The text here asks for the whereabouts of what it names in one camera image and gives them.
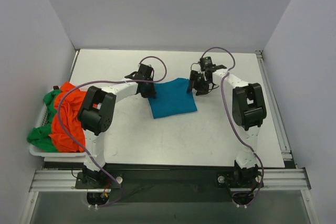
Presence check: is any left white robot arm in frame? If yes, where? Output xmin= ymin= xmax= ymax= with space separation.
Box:
xmin=78 ymin=63 xmax=156 ymax=188

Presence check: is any orange t shirt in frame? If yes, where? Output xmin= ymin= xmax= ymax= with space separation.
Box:
xmin=49 ymin=89 xmax=86 ymax=153

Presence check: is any right side aluminium rail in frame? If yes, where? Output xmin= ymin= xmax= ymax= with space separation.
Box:
xmin=255 ymin=50 xmax=311 ymax=191

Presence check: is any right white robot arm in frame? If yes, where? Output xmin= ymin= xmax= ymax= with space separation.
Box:
xmin=187 ymin=56 xmax=267 ymax=186

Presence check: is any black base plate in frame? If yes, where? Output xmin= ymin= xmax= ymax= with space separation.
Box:
xmin=75 ymin=164 xmax=258 ymax=204

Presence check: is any white plastic laundry basket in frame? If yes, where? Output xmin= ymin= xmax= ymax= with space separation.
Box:
xmin=29 ymin=84 xmax=87 ymax=158

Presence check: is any teal blue t shirt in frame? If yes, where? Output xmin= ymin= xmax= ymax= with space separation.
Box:
xmin=148 ymin=78 xmax=197 ymax=119

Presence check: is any green t shirt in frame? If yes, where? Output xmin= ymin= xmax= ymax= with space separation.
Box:
xmin=27 ymin=89 xmax=61 ymax=153

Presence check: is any aluminium frame rail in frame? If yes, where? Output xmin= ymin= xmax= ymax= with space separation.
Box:
xmin=29 ymin=170 xmax=88 ymax=192

